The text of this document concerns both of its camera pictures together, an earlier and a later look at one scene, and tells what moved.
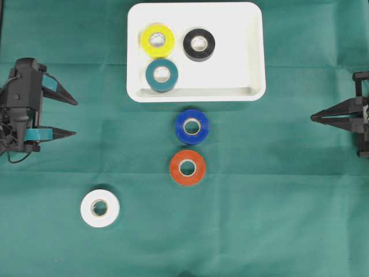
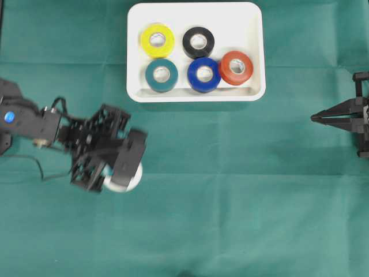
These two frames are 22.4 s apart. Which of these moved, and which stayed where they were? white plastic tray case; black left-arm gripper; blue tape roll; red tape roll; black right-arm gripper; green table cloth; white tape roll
Moved: black left-arm gripper; red tape roll; blue tape roll; white tape roll
Stayed: black right-arm gripper; white plastic tray case; green table cloth
